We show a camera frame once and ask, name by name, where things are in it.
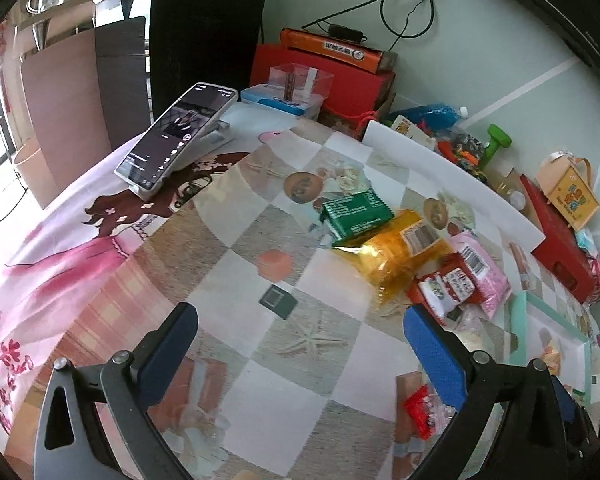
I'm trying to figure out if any yellow toy card box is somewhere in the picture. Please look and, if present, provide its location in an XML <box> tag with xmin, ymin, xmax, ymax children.
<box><xmin>390</xmin><ymin>115</ymin><xmax>438</xmax><ymax>151</ymax></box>

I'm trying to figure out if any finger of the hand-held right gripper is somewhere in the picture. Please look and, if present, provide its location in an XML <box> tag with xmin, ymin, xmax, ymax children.
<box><xmin>550</xmin><ymin>374</ymin><xmax>600</xmax><ymax>463</ymax></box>

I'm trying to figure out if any white smartphone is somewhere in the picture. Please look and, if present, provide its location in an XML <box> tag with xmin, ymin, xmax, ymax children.
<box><xmin>114</xmin><ymin>81</ymin><xmax>239</xmax><ymax>192</ymax></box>

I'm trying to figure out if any small red candy packet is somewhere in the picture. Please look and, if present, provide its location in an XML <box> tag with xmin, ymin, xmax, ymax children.
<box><xmin>404</xmin><ymin>385</ymin><xmax>456</xmax><ymax>441</ymax></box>

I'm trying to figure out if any pile of small toys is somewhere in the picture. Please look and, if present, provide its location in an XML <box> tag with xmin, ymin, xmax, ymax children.
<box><xmin>437</xmin><ymin>130</ymin><xmax>488</xmax><ymax>177</ymax></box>

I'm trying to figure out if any brown cardboard panel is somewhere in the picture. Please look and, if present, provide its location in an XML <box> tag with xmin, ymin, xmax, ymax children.
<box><xmin>20</xmin><ymin>27</ymin><xmax>113</xmax><ymax>211</ymax></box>

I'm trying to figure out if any white foam board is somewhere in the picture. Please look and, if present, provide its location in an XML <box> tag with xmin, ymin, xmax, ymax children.
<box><xmin>362</xmin><ymin>120</ymin><xmax>546</xmax><ymax>256</ymax></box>

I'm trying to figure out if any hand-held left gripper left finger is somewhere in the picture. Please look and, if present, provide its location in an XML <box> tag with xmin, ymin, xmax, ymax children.
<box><xmin>32</xmin><ymin>302</ymin><xmax>199</xmax><ymax>480</ymax></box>

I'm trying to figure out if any black power adapter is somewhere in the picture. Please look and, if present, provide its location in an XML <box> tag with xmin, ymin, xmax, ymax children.
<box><xmin>327</xmin><ymin>24</ymin><xmax>366</xmax><ymax>42</ymax></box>

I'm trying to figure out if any pink printed cloth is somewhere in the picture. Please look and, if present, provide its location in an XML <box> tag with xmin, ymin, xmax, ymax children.
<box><xmin>0</xmin><ymin>102</ymin><xmax>261</xmax><ymax>441</ymax></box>

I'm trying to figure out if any wet wipes pack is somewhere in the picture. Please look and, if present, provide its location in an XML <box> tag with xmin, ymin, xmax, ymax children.
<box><xmin>575</xmin><ymin>230</ymin><xmax>599</xmax><ymax>262</ymax></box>

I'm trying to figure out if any yellow snack packet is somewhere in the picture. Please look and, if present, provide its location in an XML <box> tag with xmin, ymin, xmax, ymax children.
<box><xmin>332</xmin><ymin>210</ymin><xmax>453</xmax><ymax>306</ymax></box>

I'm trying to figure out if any dark wooden board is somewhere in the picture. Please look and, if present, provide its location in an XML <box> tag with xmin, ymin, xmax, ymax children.
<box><xmin>94</xmin><ymin>15</ymin><xmax>148</xmax><ymax>148</ymax></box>

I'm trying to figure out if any green snack packet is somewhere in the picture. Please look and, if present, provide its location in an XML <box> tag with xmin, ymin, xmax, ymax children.
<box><xmin>319</xmin><ymin>189</ymin><xmax>396</xmax><ymax>248</ymax></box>

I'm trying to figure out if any red white snack packet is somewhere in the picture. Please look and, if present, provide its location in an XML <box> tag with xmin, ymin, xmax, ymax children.
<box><xmin>410</xmin><ymin>255</ymin><xmax>486</xmax><ymax>318</ymax></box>

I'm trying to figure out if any blue white tissue box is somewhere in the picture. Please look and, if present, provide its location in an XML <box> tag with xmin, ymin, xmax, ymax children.
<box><xmin>240</xmin><ymin>84</ymin><xmax>323</xmax><ymax>122</ymax></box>

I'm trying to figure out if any beige orange snack packet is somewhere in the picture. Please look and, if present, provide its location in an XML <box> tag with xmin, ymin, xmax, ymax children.
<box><xmin>537</xmin><ymin>327</ymin><xmax>563</xmax><ymax>376</ymax></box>

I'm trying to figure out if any red carton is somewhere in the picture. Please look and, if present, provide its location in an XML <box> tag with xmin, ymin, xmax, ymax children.
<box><xmin>250</xmin><ymin>42</ymin><xmax>397</xmax><ymax>133</ymax></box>

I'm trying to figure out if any black cabinet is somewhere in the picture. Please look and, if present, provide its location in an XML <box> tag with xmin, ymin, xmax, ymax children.
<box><xmin>149</xmin><ymin>0</ymin><xmax>273</xmax><ymax>121</ymax></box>

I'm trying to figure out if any clear bun packet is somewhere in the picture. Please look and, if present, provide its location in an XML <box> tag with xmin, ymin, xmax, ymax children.
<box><xmin>442</xmin><ymin>305</ymin><xmax>488</xmax><ymax>356</ymax></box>

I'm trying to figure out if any white phone stand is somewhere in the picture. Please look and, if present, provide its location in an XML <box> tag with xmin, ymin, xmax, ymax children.
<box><xmin>130</xmin><ymin>119</ymin><xmax>236</xmax><ymax>198</ymax></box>

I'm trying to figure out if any black cable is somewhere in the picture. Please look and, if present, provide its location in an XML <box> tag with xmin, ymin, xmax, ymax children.
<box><xmin>300</xmin><ymin>0</ymin><xmax>436</xmax><ymax>41</ymax></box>

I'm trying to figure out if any teal rimmed white tray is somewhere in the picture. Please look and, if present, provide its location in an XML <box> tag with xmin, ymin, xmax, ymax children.
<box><xmin>507</xmin><ymin>290</ymin><xmax>593</xmax><ymax>406</ymax></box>

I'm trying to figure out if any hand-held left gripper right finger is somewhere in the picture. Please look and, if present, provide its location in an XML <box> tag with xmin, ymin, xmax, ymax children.
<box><xmin>402</xmin><ymin>304</ymin><xmax>573</xmax><ymax>480</ymax></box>

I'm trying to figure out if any yellow wooden box with handle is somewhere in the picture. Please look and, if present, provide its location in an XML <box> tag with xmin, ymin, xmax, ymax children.
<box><xmin>536</xmin><ymin>152</ymin><xmax>600</xmax><ymax>231</ymax></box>

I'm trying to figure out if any blue plastic bag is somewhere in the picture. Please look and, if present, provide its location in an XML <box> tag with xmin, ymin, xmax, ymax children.
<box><xmin>395</xmin><ymin>102</ymin><xmax>468</xmax><ymax>128</ymax></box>

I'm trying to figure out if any pink snack packet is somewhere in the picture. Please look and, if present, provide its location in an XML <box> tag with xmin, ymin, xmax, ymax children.
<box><xmin>447</xmin><ymin>232</ymin><xmax>512</xmax><ymax>318</ymax></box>

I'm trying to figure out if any green dumbbell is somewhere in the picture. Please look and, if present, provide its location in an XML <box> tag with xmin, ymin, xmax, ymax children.
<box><xmin>482</xmin><ymin>124</ymin><xmax>513</xmax><ymax>166</ymax></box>

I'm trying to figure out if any orange box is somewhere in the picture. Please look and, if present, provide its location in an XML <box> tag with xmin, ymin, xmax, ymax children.
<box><xmin>279</xmin><ymin>27</ymin><xmax>386</xmax><ymax>73</ymax></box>

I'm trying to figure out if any clear plastic box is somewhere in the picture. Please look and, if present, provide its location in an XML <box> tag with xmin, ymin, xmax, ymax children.
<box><xmin>269</xmin><ymin>62</ymin><xmax>335</xmax><ymax>107</ymax></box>

